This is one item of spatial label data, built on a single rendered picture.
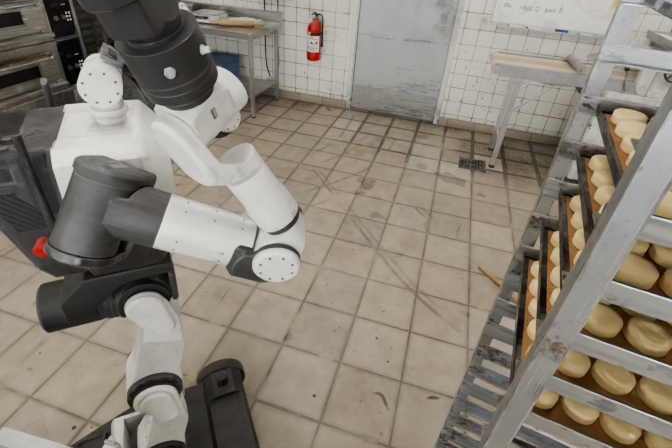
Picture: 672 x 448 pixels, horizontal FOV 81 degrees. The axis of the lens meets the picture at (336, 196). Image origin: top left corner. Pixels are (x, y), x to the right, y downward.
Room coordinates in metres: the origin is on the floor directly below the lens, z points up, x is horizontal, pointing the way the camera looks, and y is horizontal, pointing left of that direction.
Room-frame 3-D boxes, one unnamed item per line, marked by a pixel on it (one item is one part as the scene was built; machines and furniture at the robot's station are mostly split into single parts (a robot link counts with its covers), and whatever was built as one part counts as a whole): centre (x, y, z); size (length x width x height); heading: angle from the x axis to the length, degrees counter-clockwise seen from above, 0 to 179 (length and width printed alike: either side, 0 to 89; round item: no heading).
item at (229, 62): (4.55, 1.48, 0.36); 0.47 x 0.38 x 0.26; 167
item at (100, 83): (0.68, 0.43, 1.47); 0.10 x 0.07 x 0.09; 26
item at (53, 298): (0.65, 0.51, 1.01); 0.28 x 0.13 x 0.18; 116
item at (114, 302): (0.67, 0.46, 0.98); 0.14 x 0.13 x 0.12; 26
